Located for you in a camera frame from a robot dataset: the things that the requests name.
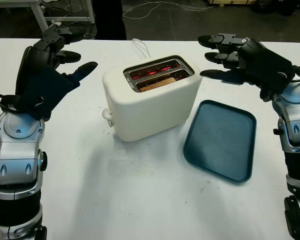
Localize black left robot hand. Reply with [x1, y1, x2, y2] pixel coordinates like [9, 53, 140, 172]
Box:
[16, 23, 99, 98]

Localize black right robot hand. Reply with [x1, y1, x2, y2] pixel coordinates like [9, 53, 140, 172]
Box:
[198, 32, 297, 95]

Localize browned toast slice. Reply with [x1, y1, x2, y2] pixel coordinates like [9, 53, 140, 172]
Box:
[139, 76, 177, 92]

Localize person's legs in black trousers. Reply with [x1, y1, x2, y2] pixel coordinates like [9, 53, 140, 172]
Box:
[93, 0, 128, 41]

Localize white two-slot toaster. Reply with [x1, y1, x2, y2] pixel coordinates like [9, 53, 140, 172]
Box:
[101, 54, 204, 143]

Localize black bag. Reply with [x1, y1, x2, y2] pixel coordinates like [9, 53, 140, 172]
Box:
[252, 0, 300, 15]

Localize wooden pallet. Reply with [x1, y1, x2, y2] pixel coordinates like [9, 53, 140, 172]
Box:
[209, 0, 257, 5]

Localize dark blue plastic tray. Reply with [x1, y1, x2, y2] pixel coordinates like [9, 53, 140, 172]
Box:
[182, 99, 257, 187]

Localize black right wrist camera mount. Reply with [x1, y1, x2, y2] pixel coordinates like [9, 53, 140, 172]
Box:
[259, 86, 276, 103]

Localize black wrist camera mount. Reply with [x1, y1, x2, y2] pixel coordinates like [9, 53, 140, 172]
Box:
[14, 66, 76, 121]
[259, 86, 276, 103]

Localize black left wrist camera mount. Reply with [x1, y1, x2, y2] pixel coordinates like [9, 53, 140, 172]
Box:
[14, 66, 76, 121]

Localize white metal desk frame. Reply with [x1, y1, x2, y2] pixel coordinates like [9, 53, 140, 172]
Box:
[0, 0, 96, 31]

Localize white toaster power cord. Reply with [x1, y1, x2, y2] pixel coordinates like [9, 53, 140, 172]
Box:
[131, 37, 151, 58]

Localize long white floor cable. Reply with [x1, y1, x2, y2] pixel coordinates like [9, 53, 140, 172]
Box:
[122, 1, 216, 20]

